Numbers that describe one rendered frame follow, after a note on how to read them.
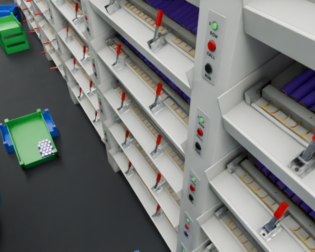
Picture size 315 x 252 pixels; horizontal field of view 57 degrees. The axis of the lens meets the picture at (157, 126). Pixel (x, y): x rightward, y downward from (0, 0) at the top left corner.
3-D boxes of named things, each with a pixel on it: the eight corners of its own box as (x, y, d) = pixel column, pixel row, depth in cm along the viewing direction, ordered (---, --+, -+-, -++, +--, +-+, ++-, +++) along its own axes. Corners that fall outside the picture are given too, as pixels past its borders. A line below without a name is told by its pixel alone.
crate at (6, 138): (8, 153, 171) (3, 144, 165) (2, 133, 184) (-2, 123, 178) (59, 135, 182) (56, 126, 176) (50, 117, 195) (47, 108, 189)
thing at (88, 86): (104, 122, 147) (91, 105, 137) (68, 67, 186) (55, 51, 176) (137, 99, 149) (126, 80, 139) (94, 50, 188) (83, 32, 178)
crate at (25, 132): (59, 156, 169) (57, 151, 162) (23, 170, 162) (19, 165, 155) (42, 115, 179) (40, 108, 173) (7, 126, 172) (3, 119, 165)
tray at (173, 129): (189, 163, 76) (180, 144, 69) (101, 61, 115) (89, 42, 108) (249, 118, 78) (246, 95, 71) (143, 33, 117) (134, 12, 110)
